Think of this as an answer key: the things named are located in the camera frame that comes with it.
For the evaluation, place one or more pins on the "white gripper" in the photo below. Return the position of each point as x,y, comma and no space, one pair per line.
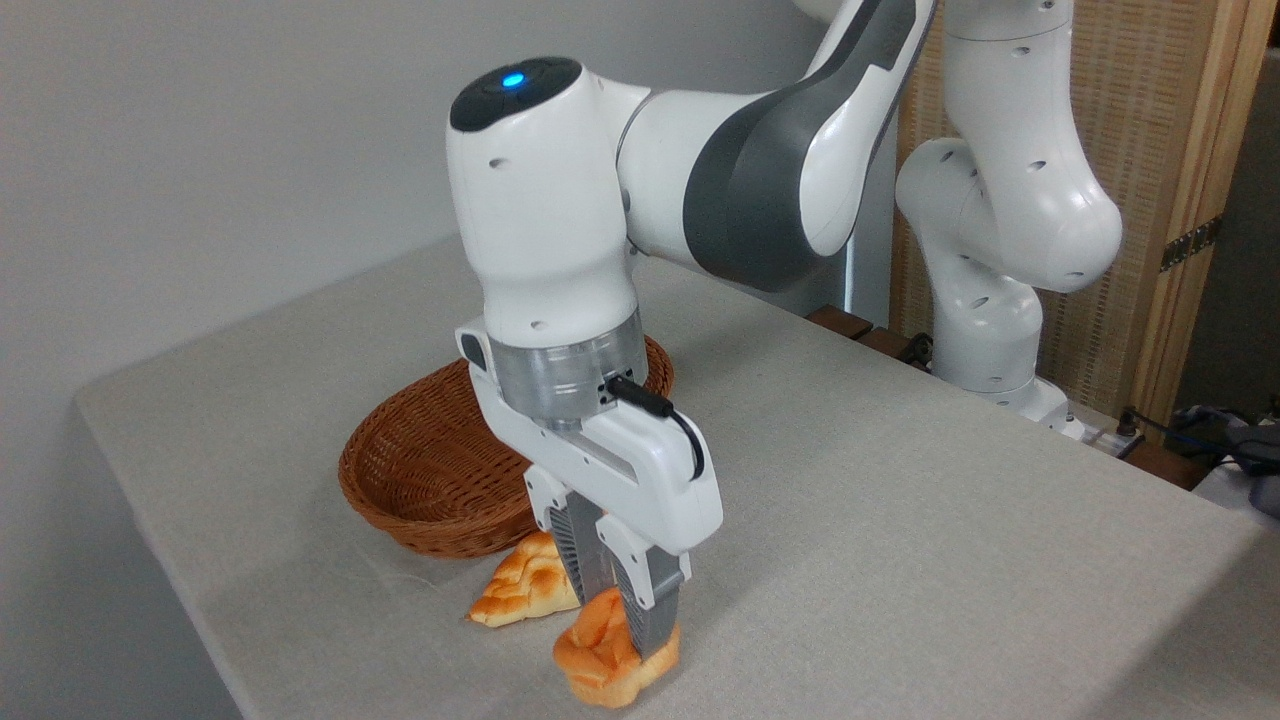
640,480

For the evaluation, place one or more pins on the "round orange bread roll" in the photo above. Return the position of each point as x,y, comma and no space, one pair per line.
600,660

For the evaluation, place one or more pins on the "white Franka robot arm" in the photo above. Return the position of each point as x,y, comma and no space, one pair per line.
540,220

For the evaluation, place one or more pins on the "long braided bread loaf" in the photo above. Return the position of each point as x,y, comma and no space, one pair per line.
525,590

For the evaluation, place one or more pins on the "brown wicker oval basket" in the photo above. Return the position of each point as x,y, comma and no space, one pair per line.
430,480

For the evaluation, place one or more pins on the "grey tablecloth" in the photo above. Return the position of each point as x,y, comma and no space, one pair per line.
900,540

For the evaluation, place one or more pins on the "white socket box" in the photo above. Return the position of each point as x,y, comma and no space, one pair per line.
1110,438

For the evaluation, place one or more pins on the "grey cloth bundle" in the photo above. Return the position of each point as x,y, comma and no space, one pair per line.
1262,470

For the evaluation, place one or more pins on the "metal screen hinge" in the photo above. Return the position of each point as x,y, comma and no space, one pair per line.
1190,243

